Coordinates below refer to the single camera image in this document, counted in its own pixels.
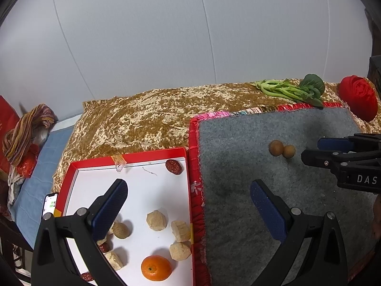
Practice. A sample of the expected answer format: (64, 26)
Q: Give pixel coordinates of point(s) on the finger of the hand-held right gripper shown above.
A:
(315, 156)
(330, 143)

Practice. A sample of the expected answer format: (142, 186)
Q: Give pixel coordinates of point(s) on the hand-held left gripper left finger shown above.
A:
(110, 211)

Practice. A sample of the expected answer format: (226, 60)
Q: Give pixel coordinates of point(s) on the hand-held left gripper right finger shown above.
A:
(268, 214)

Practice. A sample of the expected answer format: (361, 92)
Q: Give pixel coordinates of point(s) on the brown longan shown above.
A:
(276, 148)
(288, 151)
(121, 230)

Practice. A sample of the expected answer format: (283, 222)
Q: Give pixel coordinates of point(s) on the red dried date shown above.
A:
(173, 166)
(104, 247)
(87, 276)

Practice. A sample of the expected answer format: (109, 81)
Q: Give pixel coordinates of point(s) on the red box white inside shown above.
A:
(148, 190)

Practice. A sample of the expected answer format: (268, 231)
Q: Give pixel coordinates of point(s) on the long peeled sugarcane chunk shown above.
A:
(114, 259)

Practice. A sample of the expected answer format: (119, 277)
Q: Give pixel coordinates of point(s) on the red round fabric object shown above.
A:
(358, 95)

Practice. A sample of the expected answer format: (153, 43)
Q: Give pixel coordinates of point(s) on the smartphone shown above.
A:
(50, 204)

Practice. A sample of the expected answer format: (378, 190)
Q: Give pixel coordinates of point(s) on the green leafy vegetable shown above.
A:
(312, 85)

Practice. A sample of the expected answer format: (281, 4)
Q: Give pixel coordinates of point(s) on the grey felt mat red trim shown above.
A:
(238, 155)

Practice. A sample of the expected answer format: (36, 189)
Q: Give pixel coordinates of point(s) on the orange mandarin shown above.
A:
(156, 268)

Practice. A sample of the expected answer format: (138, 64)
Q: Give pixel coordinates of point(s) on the blue quilted cloth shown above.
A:
(38, 172)

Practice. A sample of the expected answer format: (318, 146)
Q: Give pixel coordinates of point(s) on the dark box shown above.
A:
(375, 68)

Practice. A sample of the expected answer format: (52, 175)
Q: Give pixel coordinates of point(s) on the orange-red plastic bag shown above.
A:
(28, 163)

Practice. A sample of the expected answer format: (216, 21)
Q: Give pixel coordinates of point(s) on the golden velvet cloth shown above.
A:
(134, 119)

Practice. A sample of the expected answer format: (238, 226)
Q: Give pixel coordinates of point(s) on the white cloth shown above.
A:
(15, 184)

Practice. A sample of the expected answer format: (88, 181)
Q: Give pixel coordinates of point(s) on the dark wooden furniture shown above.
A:
(12, 232)

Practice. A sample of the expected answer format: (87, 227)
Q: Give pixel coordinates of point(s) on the striped knitted scarf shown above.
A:
(23, 134)

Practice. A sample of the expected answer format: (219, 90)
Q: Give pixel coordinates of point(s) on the red paper bag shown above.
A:
(7, 119)

